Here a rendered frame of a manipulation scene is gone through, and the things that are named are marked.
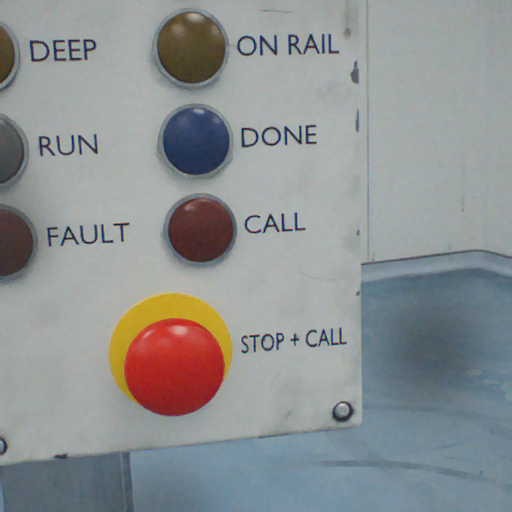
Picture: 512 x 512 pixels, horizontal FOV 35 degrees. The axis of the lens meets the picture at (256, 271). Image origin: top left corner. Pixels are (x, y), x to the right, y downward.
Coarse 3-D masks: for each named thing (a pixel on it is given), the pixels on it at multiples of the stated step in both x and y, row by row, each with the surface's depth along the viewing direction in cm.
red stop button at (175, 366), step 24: (144, 336) 32; (168, 336) 32; (192, 336) 32; (144, 360) 32; (168, 360) 32; (192, 360) 32; (216, 360) 32; (144, 384) 32; (168, 384) 32; (192, 384) 32; (216, 384) 33; (168, 408) 32; (192, 408) 33
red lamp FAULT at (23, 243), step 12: (0, 216) 32; (12, 216) 32; (0, 228) 32; (12, 228) 32; (24, 228) 32; (0, 240) 32; (12, 240) 32; (24, 240) 32; (0, 252) 32; (12, 252) 32; (24, 252) 32; (0, 264) 32; (12, 264) 32; (24, 264) 32; (0, 276) 32
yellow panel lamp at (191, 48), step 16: (176, 16) 32; (192, 16) 32; (160, 32) 32; (176, 32) 31; (192, 32) 32; (208, 32) 32; (160, 48) 32; (176, 48) 32; (192, 48) 32; (208, 48) 32; (224, 48) 32; (176, 64) 32; (192, 64) 32; (208, 64) 32; (192, 80) 32
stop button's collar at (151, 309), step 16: (144, 304) 34; (160, 304) 34; (176, 304) 34; (192, 304) 34; (208, 304) 35; (128, 320) 34; (144, 320) 34; (192, 320) 34; (208, 320) 35; (112, 336) 34; (128, 336) 34; (224, 336) 35; (256, 336) 35; (272, 336) 35; (112, 352) 34; (224, 352) 35; (112, 368) 34
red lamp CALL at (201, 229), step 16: (176, 208) 33; (192, 208) 33; (208, 208) 33; (224, 208) 34; (176, 224) 33; (192, 224) 33; (208, 224) 33; (224, 224) 33; (176, 240) 33; (192, 240) 33; (208, 240) 33; (224, 240) 34; (192, 256) 33; (208, 256) 34
